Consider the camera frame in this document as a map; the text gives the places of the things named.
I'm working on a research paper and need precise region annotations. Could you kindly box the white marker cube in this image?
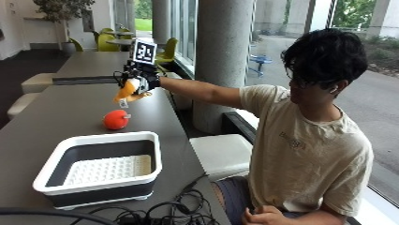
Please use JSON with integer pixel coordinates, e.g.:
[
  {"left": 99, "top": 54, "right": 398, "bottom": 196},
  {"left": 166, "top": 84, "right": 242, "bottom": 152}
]
[{"left": 129, "top": 37, "right": 158, "bottom": 66}]

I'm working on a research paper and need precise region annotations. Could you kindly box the blue outdoor seat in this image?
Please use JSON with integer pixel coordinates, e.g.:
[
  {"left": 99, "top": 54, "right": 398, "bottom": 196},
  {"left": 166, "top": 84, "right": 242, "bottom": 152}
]
[{"left": 249, "top": 54, "right": 274, "bottom": 78}]

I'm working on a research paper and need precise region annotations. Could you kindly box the red soft toy apple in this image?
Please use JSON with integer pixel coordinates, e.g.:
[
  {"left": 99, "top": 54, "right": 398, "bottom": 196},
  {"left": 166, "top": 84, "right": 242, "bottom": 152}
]
[{"left": 102, "top": 109, "right": 132, "bottom": 131}]

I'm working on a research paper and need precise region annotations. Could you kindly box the potted tree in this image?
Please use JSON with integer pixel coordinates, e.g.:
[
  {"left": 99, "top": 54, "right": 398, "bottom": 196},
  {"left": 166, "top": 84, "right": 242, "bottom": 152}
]
[{"left": 32, "top": 0, "right": 96, "bottom": 53}]

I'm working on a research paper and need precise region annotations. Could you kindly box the long grey table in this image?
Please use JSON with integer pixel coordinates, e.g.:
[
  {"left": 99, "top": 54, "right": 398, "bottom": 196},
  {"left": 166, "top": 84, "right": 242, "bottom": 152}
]
[{"left": 51, "top": 51, "right": 132, "bottom": 86}]

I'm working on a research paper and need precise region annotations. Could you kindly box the white and grey tub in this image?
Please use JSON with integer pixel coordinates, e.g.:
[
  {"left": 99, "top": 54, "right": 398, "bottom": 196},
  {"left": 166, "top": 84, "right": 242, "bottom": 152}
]
[{"left": 32, "top": 130, "right": 164, "bottom": 211}]

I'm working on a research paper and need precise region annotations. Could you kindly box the orange and white soft toy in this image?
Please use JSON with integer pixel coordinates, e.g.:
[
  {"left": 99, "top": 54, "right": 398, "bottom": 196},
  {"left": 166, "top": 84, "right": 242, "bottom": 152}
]
[{"left": 112, "top": 77, "right": 153, "bottom": 109}]

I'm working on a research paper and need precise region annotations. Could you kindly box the concrete pillar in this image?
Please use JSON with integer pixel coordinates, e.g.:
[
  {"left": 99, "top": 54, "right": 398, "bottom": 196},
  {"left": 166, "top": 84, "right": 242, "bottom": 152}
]
[{"left": 190, "top": 0, "right": 255, "bottom": 135}]

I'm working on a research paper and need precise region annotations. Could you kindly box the the person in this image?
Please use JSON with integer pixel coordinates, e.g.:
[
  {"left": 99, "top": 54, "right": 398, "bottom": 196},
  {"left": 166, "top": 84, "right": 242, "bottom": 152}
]
[{"left": 158, "top": 27, "right": 375, "bottom": 225}]

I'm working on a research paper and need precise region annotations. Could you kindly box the round grey table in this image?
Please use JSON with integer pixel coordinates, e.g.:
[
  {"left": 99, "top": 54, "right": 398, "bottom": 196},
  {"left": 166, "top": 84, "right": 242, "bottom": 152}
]
[{"left": 105, "top": 38, "right": 134, "bottom": 47}]

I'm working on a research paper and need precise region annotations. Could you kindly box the white cube stool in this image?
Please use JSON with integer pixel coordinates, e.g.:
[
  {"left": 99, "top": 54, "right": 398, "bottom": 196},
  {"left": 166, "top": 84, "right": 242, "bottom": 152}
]
[
  {"left": 20, "top": 72, "right": 57, "bottom": 95},
  {"left": 7, "top": 92, "right": 43, "bottom": 121},
  {"left": 189, "top": 133, "right": 254, "bottom": 183}
]

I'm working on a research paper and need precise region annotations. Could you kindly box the black cable bundle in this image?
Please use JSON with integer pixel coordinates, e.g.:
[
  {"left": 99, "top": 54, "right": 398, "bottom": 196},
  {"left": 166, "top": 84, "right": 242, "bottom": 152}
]
[{"left": 85, "top": 173, "right": 222, "bottom": 225}]

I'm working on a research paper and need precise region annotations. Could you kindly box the green chair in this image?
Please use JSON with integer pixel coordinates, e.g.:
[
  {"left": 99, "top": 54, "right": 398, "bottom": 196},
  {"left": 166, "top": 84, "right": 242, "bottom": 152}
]
[
  {"left": 96, "top": 32, "right": 122, "bottom": 53},
  {"left": 154, "top": 37, "right": 180, "bottom": 65}
]

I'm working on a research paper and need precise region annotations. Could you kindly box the black curved cable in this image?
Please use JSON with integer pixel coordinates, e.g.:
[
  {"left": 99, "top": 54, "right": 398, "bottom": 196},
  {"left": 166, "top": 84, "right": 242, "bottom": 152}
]
[{"left": 0, "top": 207, "right": 120, "bottom": 225}]

